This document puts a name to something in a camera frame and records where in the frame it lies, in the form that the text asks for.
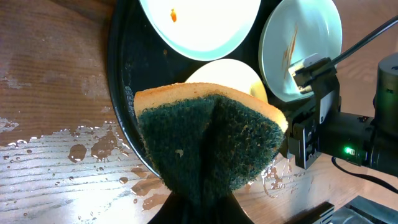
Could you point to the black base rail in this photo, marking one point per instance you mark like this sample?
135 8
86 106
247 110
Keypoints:
358 211

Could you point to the green yellow sponge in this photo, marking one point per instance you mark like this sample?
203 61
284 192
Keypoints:
206 140

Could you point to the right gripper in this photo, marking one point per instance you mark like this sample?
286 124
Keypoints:
319 126

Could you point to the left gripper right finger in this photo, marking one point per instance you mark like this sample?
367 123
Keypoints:
229 211

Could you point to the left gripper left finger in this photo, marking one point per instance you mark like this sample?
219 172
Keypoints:
175 210

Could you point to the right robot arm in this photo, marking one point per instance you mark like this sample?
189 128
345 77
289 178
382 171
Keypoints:
385 118

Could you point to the light green plate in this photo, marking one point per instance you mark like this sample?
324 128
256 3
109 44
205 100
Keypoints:
295 30
202 30

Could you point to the right light green plate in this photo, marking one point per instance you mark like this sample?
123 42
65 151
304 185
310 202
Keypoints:
295 30

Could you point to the left light green plate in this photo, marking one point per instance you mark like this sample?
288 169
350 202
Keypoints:
202 30

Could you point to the yellow plate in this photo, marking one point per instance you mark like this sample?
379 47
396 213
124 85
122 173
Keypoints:
231 73

